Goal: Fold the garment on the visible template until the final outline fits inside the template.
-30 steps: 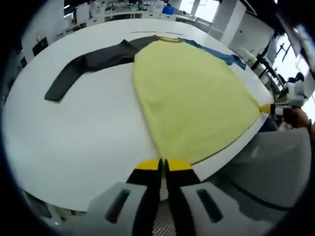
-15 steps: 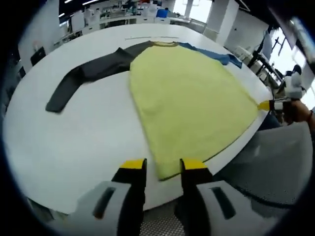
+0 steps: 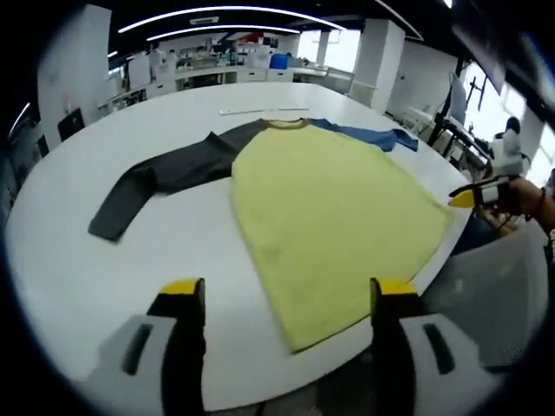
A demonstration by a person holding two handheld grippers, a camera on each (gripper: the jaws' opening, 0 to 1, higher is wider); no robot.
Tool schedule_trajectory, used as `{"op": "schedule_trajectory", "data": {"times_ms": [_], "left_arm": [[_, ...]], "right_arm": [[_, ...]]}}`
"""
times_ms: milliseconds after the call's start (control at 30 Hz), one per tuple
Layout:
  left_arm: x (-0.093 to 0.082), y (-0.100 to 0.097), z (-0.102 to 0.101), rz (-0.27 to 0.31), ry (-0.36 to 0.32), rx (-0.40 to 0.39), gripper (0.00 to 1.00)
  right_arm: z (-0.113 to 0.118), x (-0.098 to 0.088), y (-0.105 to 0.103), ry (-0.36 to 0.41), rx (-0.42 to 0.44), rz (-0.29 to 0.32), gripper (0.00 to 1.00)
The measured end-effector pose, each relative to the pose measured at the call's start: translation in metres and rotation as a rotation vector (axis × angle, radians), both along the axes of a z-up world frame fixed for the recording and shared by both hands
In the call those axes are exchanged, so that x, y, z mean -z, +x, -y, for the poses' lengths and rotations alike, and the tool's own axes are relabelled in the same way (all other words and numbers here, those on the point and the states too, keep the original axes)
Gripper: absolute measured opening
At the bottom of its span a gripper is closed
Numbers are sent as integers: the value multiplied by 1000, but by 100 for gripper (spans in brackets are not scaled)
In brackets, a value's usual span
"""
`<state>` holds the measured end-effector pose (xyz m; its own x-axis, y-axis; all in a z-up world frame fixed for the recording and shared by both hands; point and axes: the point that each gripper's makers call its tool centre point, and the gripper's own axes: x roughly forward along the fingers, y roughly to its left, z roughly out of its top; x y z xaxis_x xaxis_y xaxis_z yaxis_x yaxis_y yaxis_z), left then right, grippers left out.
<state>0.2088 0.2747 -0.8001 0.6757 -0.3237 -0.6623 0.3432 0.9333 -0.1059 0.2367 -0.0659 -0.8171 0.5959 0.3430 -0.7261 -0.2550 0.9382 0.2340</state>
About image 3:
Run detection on black frame desk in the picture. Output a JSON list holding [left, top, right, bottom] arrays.
[[427, 99, 491, 174]]

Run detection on red blue wall banner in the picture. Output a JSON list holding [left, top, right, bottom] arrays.
[[216, 30, 281, 47]]

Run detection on white side counter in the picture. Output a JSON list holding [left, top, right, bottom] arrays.
[[292, 64, 355, 94]]

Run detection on wide white pillar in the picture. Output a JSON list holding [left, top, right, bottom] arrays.
[[36, 3, 110, 144]]

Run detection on bright window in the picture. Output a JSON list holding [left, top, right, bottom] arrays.
[[298, 30, 361, 73]]

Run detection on white monitor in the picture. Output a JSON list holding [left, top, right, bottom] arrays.
[[447, 71, 470, 127]]

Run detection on white counter row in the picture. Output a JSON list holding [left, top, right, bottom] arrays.
[[147, 64, 296, 99]]

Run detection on black chair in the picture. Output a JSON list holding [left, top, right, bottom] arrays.
[[57, 107, 86, 142]]

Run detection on white tape template strip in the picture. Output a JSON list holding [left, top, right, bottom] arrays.
[[219, 107, 310, 117]]

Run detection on person's right hand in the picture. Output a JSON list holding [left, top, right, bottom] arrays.
[[498, 176, 547, 223]]

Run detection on white ceiling light strip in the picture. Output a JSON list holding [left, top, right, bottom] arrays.
[[149, 23, 300, 42], [117, 5, 348, 34], [8, 102, 31, 139]]

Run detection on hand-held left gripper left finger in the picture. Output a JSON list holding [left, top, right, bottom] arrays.
[[82, 278, 208, 416]]

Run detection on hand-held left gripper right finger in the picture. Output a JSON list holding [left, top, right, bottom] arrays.
[[368, 276, 493, 416]]

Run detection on yellow blue grey garment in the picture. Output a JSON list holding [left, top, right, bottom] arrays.
[[88, 116, 456, 355]]

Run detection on dark blue trousers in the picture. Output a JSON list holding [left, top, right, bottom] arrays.
[[448, 216, 500, 257]]

